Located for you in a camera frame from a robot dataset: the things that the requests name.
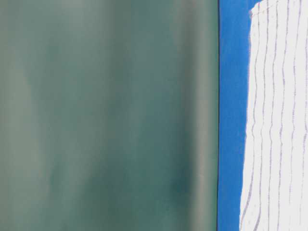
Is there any blue table cloth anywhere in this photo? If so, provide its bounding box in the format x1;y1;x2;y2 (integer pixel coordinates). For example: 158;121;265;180
217;0;258;231

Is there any white blue striped towel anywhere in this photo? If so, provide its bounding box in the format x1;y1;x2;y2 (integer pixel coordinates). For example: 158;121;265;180
239;0;308;231

